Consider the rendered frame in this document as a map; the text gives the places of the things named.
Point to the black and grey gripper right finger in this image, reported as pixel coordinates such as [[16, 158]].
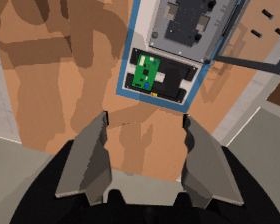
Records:
[[217, 181]]

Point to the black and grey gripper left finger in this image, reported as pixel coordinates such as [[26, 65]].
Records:
[[74, 179]]

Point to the green circuit board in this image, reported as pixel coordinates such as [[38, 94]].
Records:
[[145, 72]]

